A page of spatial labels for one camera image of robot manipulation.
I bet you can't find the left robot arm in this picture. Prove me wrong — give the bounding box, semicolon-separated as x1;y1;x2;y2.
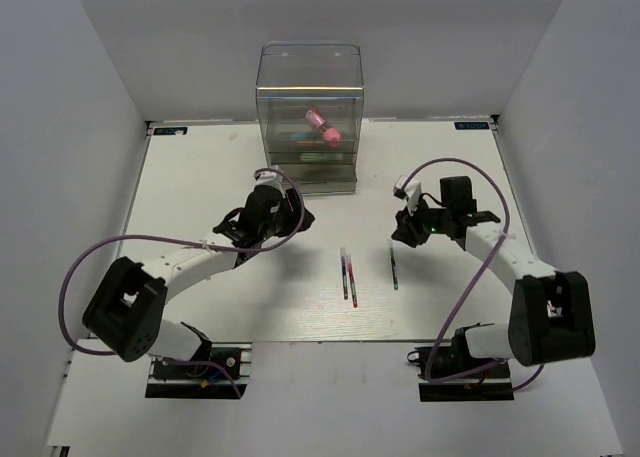
82;184;315;376

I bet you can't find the red pen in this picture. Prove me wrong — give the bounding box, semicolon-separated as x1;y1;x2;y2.
346;253;358;308

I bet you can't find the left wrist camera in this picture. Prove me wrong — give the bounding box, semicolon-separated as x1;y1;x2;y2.
254;166;285;196

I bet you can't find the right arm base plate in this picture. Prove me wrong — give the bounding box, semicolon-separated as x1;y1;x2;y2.
406;345;514;403

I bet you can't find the purple pen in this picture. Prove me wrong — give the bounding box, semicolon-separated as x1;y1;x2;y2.
340;247;349;300

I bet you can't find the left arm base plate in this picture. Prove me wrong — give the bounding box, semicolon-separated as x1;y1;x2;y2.
145;343;253;400

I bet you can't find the left blue table label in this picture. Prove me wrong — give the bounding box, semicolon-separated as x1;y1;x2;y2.
153;126;188;136

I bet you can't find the green pen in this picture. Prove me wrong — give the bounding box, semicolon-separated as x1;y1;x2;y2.
389;246;399;291

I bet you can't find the blue table label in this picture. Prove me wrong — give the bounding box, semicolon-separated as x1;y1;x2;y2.
153;126;188;136
454;121;490;131

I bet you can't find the green capped highlighter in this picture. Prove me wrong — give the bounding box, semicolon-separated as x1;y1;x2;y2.
299;152;343;163

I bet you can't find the right blue table label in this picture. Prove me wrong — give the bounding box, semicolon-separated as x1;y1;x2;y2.
454;121;490;131

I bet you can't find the clear plastic drawer organizer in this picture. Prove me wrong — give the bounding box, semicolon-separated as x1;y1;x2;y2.
255;41;365;194

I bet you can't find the pink capped clip jar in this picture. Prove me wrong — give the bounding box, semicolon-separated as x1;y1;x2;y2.
305;107;341;146

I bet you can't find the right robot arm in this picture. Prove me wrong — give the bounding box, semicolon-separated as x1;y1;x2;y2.
392;175;596;378

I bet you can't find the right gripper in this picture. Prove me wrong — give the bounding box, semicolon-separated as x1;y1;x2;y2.
392;193;453;248

